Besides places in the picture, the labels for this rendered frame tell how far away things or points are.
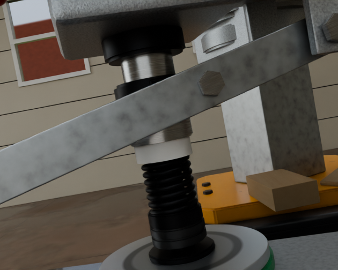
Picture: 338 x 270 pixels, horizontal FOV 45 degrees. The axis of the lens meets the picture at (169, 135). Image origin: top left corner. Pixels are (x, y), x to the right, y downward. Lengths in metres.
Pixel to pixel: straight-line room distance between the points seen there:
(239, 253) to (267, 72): 0.21
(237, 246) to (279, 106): 0.67
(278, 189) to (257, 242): 0.38
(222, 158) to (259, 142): 5.43
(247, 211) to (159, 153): 0.56
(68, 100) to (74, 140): 6.31
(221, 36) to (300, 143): 0.36
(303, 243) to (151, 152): 0.24
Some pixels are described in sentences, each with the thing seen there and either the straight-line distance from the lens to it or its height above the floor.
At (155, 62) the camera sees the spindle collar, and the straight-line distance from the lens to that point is 0.47.
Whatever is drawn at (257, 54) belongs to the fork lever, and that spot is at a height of 1.07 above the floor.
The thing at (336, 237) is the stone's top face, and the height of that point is 0.82.
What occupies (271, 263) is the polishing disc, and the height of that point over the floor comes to 0.84.
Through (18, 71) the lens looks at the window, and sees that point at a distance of 7.01.
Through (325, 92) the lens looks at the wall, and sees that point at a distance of 6.85.
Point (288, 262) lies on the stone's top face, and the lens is 0.53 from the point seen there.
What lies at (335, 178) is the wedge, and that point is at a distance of 1.08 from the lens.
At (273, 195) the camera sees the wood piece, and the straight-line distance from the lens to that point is 0.88.
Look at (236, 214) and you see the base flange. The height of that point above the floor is 0.76.
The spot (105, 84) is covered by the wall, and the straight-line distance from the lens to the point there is 6.61.
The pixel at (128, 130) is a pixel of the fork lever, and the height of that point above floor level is 1.01.
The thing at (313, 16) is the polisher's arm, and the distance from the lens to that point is 0.49.
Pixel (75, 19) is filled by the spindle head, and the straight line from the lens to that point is 0.40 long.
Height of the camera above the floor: 1.02
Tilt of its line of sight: 3 degrees down
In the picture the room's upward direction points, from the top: 11 degrees counter-clockwise
